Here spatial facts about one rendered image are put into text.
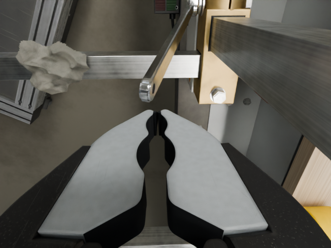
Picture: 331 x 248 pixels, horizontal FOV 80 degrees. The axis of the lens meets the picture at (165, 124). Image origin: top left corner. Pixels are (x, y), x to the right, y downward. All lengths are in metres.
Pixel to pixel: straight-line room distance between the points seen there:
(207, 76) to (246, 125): 0.39
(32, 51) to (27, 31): 0.77
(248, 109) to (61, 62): 0.49
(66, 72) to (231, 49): 0.19
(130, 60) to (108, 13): 0.89
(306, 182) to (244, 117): 0.28
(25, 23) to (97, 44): 0.32
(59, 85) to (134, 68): 0.10
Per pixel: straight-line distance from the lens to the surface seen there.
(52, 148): 1.60
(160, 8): 0.42
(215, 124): 0.61
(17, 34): 1.09
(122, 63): 0.27
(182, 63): 0.27
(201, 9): 0.28
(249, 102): 0.59
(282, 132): 0.53
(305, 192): 0.42
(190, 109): 0.48
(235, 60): 0.17
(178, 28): 0.18
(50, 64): 0.29
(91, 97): 1.29
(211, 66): 0.27
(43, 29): 1.01
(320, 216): 0.41
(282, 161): 0.54
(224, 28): 0.21
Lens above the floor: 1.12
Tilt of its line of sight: 59 degrees down
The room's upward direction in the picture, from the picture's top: 177 degrees clockwise
